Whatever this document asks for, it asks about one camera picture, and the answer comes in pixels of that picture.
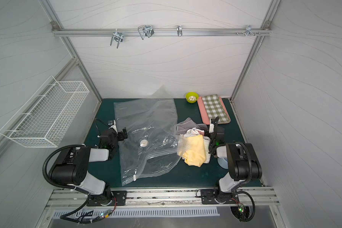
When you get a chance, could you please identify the left black corrugated cable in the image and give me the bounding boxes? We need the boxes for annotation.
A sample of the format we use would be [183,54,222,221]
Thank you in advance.
[42,144,87,190]

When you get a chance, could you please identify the light blue mug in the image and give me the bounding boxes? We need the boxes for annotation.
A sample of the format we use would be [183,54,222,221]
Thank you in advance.
[217,157,228,170]

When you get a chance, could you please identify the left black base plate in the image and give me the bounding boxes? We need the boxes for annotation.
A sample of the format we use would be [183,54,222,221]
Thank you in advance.
[86,191,127,207]

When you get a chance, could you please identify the white vented cable duct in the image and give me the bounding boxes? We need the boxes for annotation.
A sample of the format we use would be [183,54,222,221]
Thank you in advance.
[52,207,220,219]

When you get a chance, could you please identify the right black corrugated cable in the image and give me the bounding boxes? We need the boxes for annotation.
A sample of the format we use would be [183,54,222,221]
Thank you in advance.
[233,142,256,222]

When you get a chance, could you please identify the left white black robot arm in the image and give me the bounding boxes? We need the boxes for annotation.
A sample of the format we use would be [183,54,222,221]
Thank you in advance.
[42,127,128,205]

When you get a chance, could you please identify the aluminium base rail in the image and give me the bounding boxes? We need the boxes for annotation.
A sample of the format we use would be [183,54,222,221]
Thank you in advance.
[45,186,280,211]

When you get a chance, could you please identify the green checkered cloth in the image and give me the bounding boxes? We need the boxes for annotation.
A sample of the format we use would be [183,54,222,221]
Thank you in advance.
[202,95,229,124]

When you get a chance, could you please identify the black corrugated cable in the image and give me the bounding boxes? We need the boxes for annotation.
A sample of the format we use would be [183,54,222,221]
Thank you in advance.
[233,142,256,222]
[42,144,87,190]

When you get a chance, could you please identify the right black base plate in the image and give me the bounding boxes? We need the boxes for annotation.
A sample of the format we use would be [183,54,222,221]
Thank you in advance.
[197,189,239,205]

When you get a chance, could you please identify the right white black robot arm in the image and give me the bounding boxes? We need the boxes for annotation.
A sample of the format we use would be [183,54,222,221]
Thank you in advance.
[207,117,262,204]

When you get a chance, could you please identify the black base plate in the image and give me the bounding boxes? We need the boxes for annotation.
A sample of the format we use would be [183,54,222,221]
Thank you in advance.
[86,191,127,207]
[197,189,239,205]

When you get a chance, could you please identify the aluminium cross rail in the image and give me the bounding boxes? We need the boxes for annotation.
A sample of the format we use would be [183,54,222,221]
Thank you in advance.
[52,27,272,37]

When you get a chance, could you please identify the pink tray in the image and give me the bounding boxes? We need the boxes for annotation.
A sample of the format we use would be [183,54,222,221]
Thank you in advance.
[197,97,230,125]

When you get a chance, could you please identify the yellow towel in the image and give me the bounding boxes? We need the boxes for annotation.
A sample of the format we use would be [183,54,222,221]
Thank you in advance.
[177,135,206,167]

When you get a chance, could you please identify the green small bowl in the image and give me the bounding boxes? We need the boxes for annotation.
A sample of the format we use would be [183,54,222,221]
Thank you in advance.
[185,92,199,104]

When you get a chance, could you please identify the metal hook clamp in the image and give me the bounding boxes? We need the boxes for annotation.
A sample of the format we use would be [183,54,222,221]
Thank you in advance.
[176,25,182,37]
[137,25,154,40]
[236,25,261,37]
[110,30,124,48]

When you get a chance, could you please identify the grey towel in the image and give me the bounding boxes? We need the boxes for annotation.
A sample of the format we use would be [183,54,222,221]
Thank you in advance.
[173,117,209,135]

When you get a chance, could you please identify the white wire basket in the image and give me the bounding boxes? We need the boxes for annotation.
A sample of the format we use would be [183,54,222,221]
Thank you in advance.
[0,76,89,148]

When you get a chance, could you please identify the clear plastic vacuum bag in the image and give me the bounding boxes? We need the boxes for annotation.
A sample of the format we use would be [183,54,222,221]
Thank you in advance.
[114,86,189,186]

